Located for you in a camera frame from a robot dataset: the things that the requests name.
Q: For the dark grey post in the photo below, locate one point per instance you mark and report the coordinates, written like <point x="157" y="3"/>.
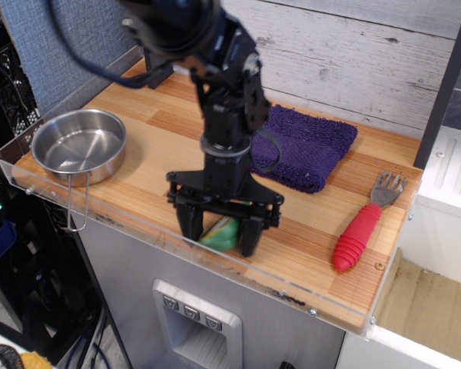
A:
<point x="157" y="68"/>
<point x="441" y="103"/>

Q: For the dark grey left post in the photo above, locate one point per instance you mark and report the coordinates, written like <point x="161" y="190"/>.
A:
<point x="157" y="68"/>

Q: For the dark grey right post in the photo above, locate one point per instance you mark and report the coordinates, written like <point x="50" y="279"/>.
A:
<point x="441" y="103"/>

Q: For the purple folded towel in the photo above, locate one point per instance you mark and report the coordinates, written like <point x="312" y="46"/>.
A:
<point x="311" y="147"/>

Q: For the black storage crate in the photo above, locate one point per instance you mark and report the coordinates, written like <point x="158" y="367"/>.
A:
<point x="18" y="108"/>

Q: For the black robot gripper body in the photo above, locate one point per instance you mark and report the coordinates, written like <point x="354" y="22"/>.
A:
<point x="225" y="186"/>

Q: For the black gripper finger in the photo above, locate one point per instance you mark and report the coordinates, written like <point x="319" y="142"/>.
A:
<point x="250" y="235"/>
<point x="190" y="218"/>

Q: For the stainless steel pot with handle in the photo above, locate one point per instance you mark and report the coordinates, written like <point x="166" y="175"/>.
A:
<point x="80" y="148"/>

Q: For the white toy sink unit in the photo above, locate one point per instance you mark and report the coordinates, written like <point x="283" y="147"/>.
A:
<point x="420" y="324"/>

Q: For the stainless steel toy fridge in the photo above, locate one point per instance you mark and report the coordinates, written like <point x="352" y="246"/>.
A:
<point x="170" y="307"/>

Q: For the yellow and black object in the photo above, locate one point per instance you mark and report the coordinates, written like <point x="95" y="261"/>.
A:
<point x="10" y="358"/>

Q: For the clear acrylic table edge guard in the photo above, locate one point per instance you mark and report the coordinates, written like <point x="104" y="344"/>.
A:
<point x="128" y="213"/>

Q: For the fork with red handle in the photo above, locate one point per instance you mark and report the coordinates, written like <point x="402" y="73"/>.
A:
<point x="354" y="239"/>

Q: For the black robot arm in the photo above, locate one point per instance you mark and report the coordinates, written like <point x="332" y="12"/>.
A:
<point x="224" y="65"/>

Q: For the green toy avocado half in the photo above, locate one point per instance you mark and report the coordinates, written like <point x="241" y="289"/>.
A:
<point x="223" y="235"/>

